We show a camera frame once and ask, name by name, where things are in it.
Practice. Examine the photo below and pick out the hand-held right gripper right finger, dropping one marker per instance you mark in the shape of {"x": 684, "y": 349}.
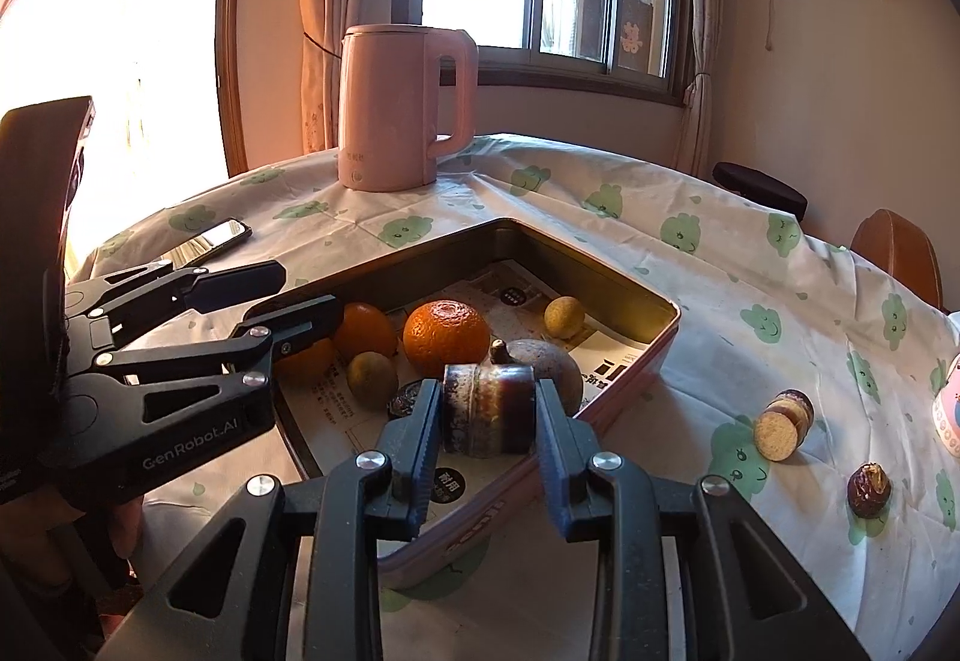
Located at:
{"x": 555, "y": 466}

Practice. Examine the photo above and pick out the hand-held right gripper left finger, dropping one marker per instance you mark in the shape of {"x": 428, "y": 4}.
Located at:
{"x": 421, "y": 458}

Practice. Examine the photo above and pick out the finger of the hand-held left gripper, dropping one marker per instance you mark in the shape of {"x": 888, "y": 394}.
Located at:
{"x": 300, "y": 319}
{"x": 240, "y": 278}

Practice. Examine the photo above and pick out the smooth oval orange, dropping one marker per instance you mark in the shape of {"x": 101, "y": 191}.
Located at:
{"x": 367, "y": 331}

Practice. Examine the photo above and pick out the green-brown round fruit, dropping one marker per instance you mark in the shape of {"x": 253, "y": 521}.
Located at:
{"x": 371, "y": 379}

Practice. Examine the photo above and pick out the brown passion fruit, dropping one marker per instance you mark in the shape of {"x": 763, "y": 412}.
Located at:
{"x": 551, "y": 368}

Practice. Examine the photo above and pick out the pink metal tin box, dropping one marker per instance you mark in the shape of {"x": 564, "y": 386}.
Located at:
{"x": 622, "y": 301}

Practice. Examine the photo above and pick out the black smartphone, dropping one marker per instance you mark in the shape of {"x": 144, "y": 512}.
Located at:
{"x": 210, "y": 241}

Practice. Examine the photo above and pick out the white instruction sheet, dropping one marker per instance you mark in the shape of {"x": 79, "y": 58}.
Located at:
{"x": 330, "y": 413}

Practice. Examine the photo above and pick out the dimpled mandarin orange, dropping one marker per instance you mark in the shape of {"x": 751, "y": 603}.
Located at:
{"x": 446, "y": 338}

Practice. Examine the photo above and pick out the small yellow round fruit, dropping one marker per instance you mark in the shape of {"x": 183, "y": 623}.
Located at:
{"x": 564, "y": 317}

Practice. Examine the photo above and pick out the pink electric kettle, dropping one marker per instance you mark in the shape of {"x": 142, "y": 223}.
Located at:
{"x": 390, "y": 106}

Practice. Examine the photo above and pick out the large bright window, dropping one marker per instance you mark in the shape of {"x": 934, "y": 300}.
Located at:
{"x": 112, "y": 30}

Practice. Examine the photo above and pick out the pink patterned curtain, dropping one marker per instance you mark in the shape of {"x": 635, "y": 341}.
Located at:
{"x": 337, "y": 15}

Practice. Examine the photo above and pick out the wrinkled brown date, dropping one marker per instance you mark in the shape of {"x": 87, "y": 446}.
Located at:
{"x": 870, "y": 490}

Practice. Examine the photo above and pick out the black round stool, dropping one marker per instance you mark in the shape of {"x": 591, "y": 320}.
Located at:
{"x": 757, "y": 188}

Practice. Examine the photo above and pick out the pink cartoon cup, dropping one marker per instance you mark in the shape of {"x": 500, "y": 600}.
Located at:
{"x": 949, "y": 413}

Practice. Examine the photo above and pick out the beige curtain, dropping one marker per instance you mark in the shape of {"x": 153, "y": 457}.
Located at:
{"x": 701, "y": 30}

